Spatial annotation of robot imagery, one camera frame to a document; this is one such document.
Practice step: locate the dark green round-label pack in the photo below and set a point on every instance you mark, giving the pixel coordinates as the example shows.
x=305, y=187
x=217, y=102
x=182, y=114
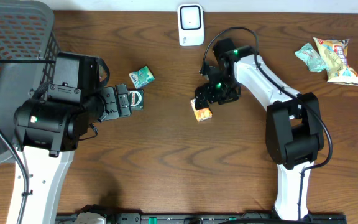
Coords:
x=136, y=99

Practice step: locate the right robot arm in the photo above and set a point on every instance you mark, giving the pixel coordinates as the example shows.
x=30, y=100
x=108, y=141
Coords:
x=294, y=129

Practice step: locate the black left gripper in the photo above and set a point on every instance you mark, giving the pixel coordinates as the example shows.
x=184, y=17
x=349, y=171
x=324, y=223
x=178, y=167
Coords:
x=111, y=97

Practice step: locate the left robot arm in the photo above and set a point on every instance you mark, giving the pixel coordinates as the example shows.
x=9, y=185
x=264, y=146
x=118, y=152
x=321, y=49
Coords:
x=49, y=126

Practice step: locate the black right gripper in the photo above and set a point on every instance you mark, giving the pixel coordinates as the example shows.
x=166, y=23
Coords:
x=205, y=88

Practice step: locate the white barcode scanner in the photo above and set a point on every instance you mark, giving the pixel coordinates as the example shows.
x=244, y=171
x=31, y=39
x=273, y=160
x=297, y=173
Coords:
x=190, y=25

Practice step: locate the orange Kleenex tissue pack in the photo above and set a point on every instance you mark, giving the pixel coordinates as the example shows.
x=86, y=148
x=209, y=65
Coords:
x=202, y=114

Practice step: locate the teal wet wipes pack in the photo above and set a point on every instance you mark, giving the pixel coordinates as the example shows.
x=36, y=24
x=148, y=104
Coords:
x=311, y=58

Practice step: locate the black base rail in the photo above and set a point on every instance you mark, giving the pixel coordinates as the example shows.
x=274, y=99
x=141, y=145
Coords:
x=99, y=214

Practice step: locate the grey plastic basket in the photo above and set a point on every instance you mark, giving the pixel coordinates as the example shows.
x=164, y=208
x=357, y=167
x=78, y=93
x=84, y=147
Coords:
x=27, y=49

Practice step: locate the blue Kleenex tissue pack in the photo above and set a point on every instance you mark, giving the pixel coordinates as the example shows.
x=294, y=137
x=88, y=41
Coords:
x=141, y=77

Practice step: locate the large yellow wipes pack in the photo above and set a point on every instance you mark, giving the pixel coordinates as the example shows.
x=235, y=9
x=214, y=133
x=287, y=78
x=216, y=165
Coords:
x=334, y=54

